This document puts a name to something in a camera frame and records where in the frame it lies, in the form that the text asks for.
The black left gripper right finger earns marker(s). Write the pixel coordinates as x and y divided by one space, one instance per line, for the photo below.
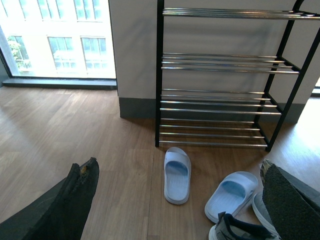
292 205

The black metal shoe rack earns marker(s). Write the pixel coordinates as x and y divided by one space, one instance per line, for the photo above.
227 118

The grey knit sneaker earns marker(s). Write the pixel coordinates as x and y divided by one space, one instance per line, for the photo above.
229 228
260 210

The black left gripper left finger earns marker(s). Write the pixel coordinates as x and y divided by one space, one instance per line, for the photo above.
61 212

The light blue slipper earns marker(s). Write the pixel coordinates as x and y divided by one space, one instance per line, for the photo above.
177 176
231 195

